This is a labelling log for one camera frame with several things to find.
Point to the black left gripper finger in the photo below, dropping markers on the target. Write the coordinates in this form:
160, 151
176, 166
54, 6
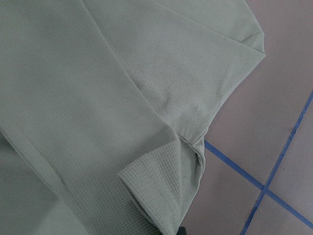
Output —
182, 232

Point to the olive green long-sleeve shirt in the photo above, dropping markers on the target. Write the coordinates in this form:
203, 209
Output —
104, 105

